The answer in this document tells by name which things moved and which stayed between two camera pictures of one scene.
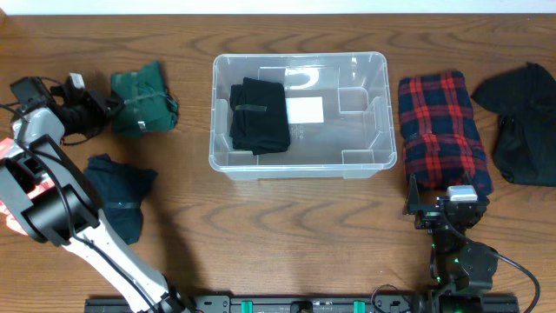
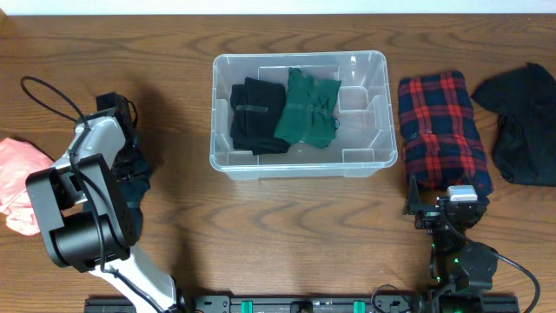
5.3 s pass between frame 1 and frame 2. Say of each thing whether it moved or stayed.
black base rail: stayed
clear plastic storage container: stayed
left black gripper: moved
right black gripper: stayed
